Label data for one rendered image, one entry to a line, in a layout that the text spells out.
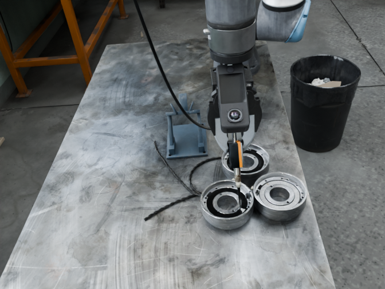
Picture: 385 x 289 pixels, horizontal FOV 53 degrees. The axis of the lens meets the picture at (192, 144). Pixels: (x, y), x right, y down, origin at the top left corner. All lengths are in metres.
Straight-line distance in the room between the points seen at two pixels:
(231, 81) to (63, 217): 0.47
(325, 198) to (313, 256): 1.21
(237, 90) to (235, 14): 0.12
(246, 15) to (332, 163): 1.61
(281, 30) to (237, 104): 0.55
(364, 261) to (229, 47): 1.32
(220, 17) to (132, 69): 0.79
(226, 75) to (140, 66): 0.75
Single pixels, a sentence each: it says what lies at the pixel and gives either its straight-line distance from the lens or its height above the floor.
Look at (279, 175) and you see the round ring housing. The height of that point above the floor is 0.83.
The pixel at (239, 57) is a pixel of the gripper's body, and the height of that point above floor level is 1.13.
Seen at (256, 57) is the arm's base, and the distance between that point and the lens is 1.23.
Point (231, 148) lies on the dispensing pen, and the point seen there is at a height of 0.95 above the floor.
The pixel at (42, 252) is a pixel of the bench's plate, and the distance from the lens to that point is 0.83.
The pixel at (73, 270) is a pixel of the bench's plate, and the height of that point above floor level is 0.80.
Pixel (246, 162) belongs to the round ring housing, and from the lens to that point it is 0.89.
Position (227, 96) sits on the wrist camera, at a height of 1.08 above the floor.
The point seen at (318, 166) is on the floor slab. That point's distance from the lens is 2.10.
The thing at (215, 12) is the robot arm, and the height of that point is 1.20.
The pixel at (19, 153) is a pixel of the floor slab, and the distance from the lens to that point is 2.54.
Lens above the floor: 1.41
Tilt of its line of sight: 39 degrees down
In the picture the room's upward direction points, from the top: 7 degrees counter-clockwise
